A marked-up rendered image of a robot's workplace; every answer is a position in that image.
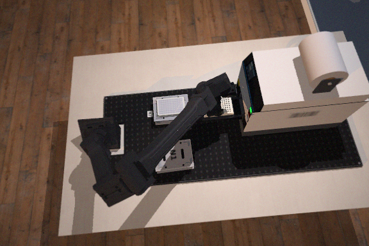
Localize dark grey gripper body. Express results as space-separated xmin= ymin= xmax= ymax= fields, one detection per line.
xmin=207 ymin=104 xmax=222 ymax=117

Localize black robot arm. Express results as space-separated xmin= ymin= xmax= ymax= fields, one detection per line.
xmin=80 ymin=73 xmax=237 ymax=207

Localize white roll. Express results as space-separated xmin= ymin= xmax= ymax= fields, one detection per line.
xmin=299 ymin=31 xmax=349 ymax=89

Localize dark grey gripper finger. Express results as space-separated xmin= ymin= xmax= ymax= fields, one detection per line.
xmin=213 ymin=109 xmax=224 ymax=116

